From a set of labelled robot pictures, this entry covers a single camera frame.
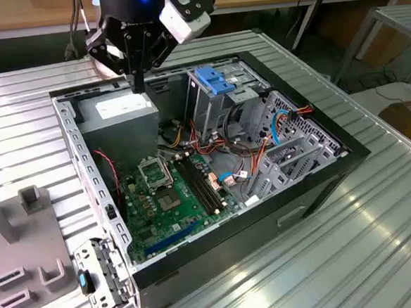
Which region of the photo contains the blue plastic bay latch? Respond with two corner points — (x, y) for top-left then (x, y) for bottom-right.
(194, 64), (236, 97)

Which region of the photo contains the black open PC case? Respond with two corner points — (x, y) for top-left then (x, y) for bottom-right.
(46, 42), (383, 308)

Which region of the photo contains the metal slot retainer bracket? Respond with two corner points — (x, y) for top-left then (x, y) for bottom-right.
(72, 236), (137, 308)

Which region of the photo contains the orange red yellow power wire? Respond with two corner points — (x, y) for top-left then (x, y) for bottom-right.
(285, 105), (316, 122)

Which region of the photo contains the CPU socket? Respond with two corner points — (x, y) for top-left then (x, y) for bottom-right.
(153, 185), (183, 214)

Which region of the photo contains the blue expansion slot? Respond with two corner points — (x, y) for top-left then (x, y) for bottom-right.
(141, 219), (203, 257)

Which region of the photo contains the green motherboard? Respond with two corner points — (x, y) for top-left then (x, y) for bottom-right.
(115, 148), (248, 266)

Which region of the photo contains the grey disk bay cage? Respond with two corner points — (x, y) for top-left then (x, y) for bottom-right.
(238, 85), (353, 207)

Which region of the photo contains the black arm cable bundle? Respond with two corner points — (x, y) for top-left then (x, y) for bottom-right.
(61, 0), (92, 62)

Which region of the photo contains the grey power supply unit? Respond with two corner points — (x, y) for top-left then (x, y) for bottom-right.
(75, 85), (164, 174)

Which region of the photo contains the black latch with blue mark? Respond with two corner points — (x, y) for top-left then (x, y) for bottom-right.
(76, 268), (98, 296)

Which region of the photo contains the grey parts rack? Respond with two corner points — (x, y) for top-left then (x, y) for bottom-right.
(0, 172), (82, 308)

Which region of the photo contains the metal socket cover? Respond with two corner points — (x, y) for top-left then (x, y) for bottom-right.
(137, 155), (177, 194)

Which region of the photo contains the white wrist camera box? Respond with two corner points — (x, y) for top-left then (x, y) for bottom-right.
(158, 0), (214, 47)

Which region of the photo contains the grey metal shelf frame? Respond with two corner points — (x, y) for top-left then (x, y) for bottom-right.
(328, 4), (411, 90)

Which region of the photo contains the short blue wire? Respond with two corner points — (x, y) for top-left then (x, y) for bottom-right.
(216, 169), (255, 188)

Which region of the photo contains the long blue data wire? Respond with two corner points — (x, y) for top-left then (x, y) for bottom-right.
(268, 107), (294, 147)

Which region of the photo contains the red black twisted wire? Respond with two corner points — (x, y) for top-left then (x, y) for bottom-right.
(91, 147), (125, 209)

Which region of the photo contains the grey optical drive cage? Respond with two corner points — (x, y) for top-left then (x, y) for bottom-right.
(181, 57), (274, 143)

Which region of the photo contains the black RAM slot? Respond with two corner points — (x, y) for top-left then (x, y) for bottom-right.
(173, 156), (215, 219)
(184, 153), (229, 213)

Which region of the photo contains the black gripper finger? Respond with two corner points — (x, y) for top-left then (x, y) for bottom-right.
(84, 26), (141, 97)
(135, 28), (181, 94)

